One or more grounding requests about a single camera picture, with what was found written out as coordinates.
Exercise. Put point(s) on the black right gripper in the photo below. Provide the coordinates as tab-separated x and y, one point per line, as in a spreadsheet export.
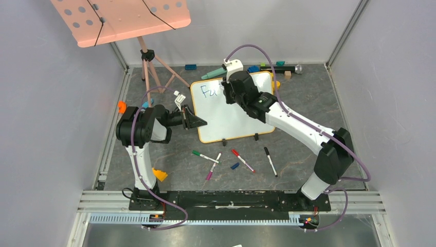
233	94

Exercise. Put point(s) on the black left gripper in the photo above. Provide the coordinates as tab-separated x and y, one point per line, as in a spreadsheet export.
189	121

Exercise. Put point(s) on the yellow framed whiteboard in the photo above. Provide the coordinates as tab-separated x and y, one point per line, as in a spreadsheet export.
224	121

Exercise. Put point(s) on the blue marker cap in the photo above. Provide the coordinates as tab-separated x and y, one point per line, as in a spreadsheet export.
233	167

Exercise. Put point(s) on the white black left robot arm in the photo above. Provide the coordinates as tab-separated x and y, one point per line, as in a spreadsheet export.
137	128

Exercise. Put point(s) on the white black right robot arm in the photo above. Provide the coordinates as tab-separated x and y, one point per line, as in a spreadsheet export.
333	148

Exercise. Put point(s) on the green whiteboard marker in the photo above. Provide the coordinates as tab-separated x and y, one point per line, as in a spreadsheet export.
205	157

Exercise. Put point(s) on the red whiteboard marker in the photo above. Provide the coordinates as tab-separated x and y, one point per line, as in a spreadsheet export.
242	160

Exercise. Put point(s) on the pink whiteboard marker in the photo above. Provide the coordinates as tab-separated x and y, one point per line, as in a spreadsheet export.
213	167

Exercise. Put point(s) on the black whiteboard marker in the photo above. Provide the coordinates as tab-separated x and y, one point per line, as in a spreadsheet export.
270	161

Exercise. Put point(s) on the blue brick behind board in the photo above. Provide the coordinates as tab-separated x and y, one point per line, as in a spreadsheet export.
253	69

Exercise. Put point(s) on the teal toy tube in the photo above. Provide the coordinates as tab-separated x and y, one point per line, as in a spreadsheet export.
214	73

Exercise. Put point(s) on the tan wooden cube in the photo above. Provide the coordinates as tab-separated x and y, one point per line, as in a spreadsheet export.
287	75

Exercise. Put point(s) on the blue toy flashlight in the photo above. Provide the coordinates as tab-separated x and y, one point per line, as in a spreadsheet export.
146	105

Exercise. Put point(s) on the dark blue brick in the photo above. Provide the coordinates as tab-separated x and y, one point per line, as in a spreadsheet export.
190	67

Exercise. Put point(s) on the black silver microphone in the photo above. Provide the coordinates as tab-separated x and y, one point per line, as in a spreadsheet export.
297	69

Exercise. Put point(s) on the yellow wedge block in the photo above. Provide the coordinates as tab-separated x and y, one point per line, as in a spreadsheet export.
160	175

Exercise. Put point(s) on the orange toy block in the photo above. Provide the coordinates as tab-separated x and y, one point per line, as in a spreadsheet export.
122	106

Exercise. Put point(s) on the pink music stand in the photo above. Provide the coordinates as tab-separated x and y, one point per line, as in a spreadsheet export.
99	22

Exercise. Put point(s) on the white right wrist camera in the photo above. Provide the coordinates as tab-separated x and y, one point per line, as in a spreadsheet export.
232	66

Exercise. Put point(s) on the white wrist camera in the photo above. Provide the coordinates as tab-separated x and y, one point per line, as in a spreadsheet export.
232	66
179	98

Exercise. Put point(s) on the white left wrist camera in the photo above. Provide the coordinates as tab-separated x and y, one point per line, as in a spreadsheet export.
179	98

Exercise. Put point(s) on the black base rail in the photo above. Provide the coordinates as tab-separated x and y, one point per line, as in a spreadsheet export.
227	205

